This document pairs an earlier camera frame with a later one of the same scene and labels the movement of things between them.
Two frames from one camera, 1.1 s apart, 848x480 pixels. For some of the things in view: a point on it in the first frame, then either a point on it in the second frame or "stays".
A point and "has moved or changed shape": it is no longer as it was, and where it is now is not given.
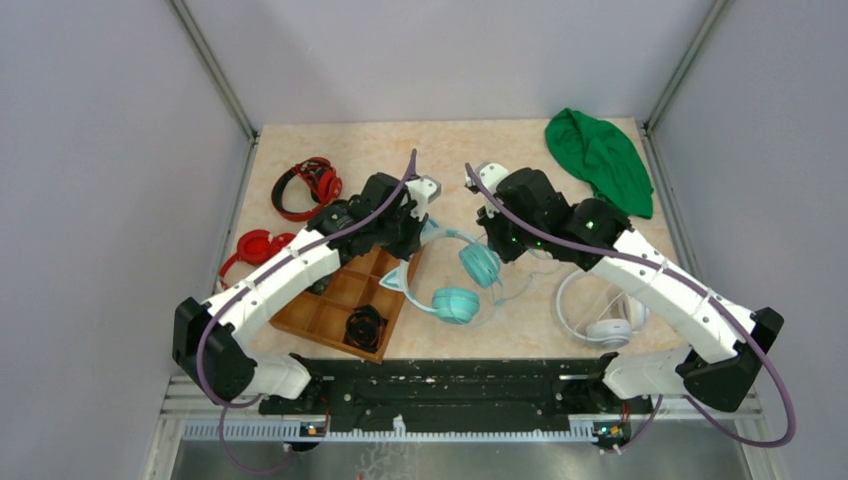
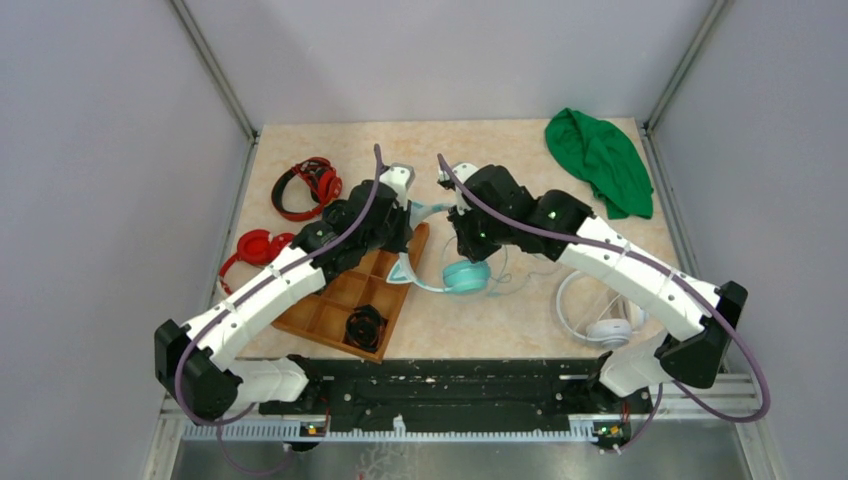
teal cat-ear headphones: x=454 y=304 has moved or changed shape
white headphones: x=608 y=333 stays
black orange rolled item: x=363 y=327 stays
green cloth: x=598 y=152 stays
